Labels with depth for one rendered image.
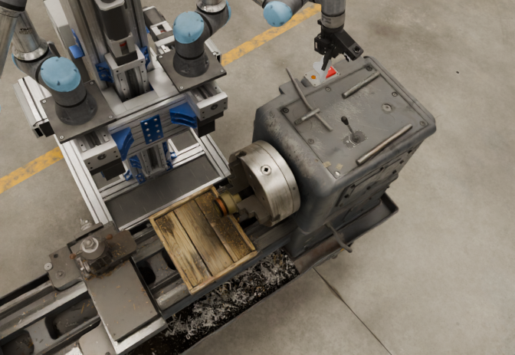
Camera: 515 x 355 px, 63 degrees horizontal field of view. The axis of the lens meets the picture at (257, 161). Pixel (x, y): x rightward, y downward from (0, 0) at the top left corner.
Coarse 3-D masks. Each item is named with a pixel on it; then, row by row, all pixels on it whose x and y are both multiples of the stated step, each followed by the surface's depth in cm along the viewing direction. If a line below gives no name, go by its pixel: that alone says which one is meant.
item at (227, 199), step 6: (228, 192) 156; (216, 198) 157; (222, 198) 155; (228, 198) 155; (234, 198) 157; (240, 198) 157; (216, 204) 155; (222, 204) 154; (228, 204) 155; (234, 204) 155; (216, 210) 160; (222, 210) 154; (228, 210) 155; (234, 210) 157; (222, 216) 156
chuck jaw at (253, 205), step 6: (252, 198) 158; (240, 204) 156; (246, 204) 156; (252, 204) 156; (258, 204) 156; (240, 210) 155; (246, 210) 156; (252, 210) 155; (258, 210) 155; (264, 210) 155; (252, 216) 157; (258, 216) 153; (264, 216) 153; (270, 216) 155; (276, 216) 155
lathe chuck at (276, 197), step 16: (256, 144) 159; (256, 160) 151; (272, 160) 151; (256, 176) 148; (272, 176) 149; (256, 192) 156; (272, 192) 148; (288, 192) 151; (272, 208) 150; (288, 208) 155; (272, 224) 157
